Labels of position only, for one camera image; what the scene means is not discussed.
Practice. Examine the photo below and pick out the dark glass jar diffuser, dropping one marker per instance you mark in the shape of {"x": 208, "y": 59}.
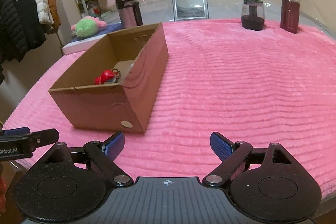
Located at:
{"x": 253, "y": 15}

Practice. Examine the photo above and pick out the silver picture frame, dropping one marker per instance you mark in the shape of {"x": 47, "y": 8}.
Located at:
{"x": 190, "y": 10}

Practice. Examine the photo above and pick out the brown orange jacket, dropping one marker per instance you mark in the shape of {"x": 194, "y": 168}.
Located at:
{"x": 57, "y": 22}

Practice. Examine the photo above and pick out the green pink plush toy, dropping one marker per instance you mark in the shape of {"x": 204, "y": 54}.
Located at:
{"x": 88, "y": 26}

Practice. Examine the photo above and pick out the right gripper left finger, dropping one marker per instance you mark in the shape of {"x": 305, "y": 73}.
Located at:
{"x": 101, "y": 157}

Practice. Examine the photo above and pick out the brown cardboard box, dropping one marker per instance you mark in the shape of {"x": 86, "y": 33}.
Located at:
{"x": 141, "y": 54}

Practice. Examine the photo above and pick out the white puffer jacket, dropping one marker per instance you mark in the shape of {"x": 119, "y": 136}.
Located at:
{"x": 40, "y": 1}

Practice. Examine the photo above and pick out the tortoiseshell hair claw clip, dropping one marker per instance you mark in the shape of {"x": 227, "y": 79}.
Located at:
{"x": 117, "y": 75}

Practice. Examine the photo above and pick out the red toy figure keychain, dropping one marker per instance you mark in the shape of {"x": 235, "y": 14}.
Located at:
{"x": 106, "y": 76}

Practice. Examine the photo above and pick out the white blue flat box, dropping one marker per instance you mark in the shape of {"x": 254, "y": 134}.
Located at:
{"x": 83, "y": 44}

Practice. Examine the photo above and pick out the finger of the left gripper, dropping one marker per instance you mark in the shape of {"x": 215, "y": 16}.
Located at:
{"x": 16, "y": 131}
{"x": 43, "y": 138}

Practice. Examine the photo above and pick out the dark red cylindrical canister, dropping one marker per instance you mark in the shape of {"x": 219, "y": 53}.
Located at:
{"x": 289, "y": 16}

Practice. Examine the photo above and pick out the black puffer jacket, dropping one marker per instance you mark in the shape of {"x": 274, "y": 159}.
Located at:
{"x": 21, "y": 30}

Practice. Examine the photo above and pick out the pink fuzzy blanket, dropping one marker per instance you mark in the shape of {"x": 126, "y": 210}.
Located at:
{"x": 262, "y": 87}

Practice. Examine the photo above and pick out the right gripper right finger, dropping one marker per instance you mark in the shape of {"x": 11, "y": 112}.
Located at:
{"x": 233, "y": 158}

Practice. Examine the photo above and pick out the dark thermos flask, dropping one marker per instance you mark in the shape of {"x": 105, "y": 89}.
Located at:
{"x": 129, "y": 13}

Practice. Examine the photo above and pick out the clear plastic sheet cover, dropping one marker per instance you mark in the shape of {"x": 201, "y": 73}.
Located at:
{"x": 321, "y": 12}

